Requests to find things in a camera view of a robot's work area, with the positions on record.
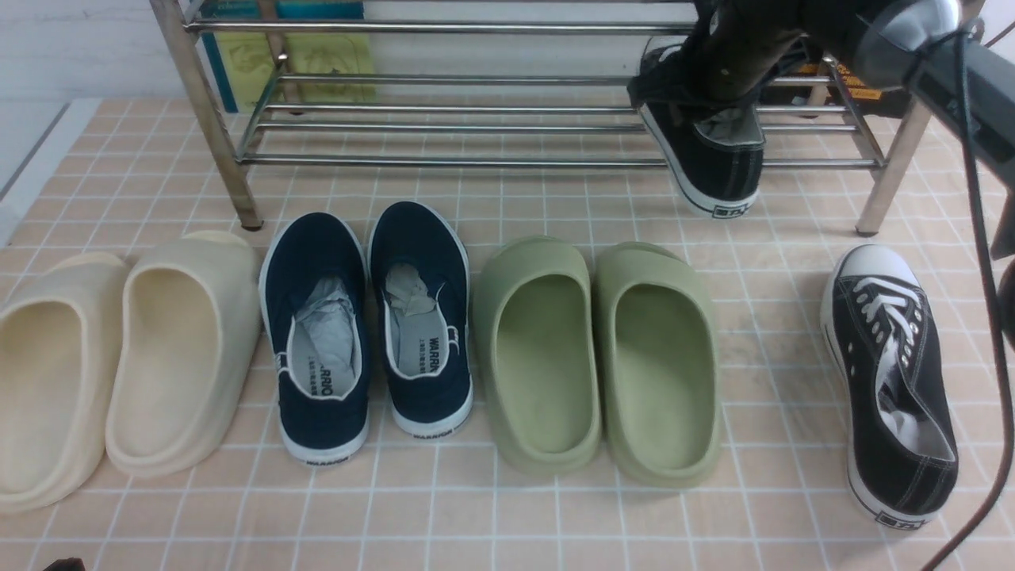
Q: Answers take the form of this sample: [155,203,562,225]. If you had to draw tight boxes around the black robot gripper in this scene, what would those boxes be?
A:
[683,1,873,104]

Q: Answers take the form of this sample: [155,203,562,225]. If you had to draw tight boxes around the black canvas sneaker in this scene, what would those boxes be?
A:
[822,243,959,531]
[630,35,806,220]

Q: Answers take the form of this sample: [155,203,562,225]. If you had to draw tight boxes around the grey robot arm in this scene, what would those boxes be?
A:
[681,1,1014,187]

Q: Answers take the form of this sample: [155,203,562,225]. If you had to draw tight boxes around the right navy canvas shoe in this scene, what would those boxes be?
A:
[367,201,474,439]

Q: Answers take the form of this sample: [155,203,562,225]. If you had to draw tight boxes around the navy canvas shoe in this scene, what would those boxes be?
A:
[367,201,474,439]
[259,211,371,466]

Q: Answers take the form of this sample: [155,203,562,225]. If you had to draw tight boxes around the steel shoe rack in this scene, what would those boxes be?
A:
[150,1,936,237]

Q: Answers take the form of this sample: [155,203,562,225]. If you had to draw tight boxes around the left navy canvas shoe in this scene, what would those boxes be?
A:
[259,211,371,466]

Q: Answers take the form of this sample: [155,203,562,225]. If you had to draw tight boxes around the black machine vision book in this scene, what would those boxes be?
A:
[759,63,911,119]

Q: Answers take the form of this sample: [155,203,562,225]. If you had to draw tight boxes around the left green foam slipper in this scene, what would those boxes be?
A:
[470,236,602,477]

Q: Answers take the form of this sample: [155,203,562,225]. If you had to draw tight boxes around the green foam slipper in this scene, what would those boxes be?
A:
[470,236,602,477]
[593,242,724,489]

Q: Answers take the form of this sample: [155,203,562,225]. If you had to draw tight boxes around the right green foam slipper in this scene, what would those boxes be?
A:
[593,242,724,489]

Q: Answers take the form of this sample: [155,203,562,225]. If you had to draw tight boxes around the teal and yellow book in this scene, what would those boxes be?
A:
[202,1,377,113]

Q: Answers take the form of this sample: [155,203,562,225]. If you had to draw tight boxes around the right cream foam slipper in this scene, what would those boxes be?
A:
[105,230,262,477]

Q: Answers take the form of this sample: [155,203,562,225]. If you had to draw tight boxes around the cream foam slipper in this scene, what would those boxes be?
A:
[105,230,262,477]
[1,252,129,514]

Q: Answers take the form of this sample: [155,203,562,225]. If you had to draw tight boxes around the left cream foam slipper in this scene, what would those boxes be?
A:
[1,252,129,514]

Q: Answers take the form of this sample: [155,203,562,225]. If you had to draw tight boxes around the dark object at bottom edge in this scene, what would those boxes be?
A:
[44,558,86,571]

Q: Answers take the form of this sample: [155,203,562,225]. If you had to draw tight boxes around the black cable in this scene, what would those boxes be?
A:
[920,32,1015,571]

